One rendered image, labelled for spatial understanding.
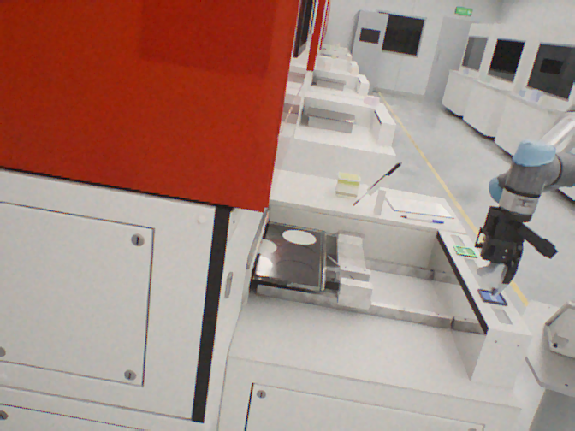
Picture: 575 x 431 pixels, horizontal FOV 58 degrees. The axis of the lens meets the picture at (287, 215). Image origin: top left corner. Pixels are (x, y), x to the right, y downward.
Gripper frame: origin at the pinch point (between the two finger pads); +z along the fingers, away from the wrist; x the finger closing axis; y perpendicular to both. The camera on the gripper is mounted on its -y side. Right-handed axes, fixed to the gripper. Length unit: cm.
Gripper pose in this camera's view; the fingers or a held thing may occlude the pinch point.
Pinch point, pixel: (497, 291)
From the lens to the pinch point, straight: 132.1
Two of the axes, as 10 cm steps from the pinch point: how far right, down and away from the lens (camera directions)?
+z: -1.5, 9.2, 3.6
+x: -0.7, 3.5, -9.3
